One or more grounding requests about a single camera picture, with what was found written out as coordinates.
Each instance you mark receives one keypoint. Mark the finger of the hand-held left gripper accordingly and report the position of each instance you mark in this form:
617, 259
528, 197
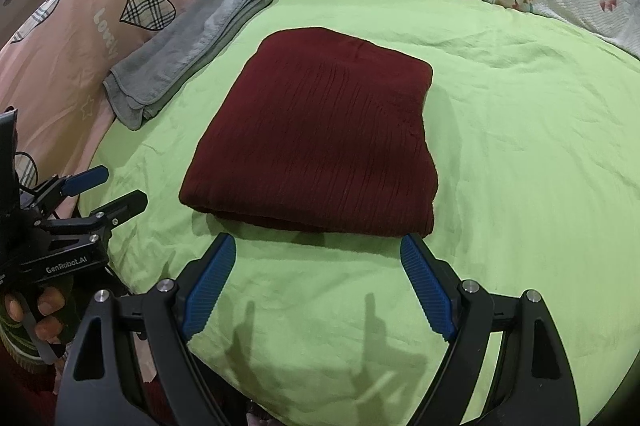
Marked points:
127, 203
87, 180

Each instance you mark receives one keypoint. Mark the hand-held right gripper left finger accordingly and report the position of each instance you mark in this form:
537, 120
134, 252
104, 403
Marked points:
210, 286

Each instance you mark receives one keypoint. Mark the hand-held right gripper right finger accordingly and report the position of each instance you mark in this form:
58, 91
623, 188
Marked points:
427, 291

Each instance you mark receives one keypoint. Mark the maroon knit garment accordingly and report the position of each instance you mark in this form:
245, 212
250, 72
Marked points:
320, 126

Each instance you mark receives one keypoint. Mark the person's left hand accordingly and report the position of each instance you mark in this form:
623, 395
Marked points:
50, 301

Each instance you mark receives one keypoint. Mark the pink quilt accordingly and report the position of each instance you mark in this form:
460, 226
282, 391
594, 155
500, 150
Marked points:
75, 56

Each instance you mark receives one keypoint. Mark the grey towel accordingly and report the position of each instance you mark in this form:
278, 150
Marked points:
185, 46

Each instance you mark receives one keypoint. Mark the green bed sheet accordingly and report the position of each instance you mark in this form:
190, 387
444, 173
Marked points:
525, 131

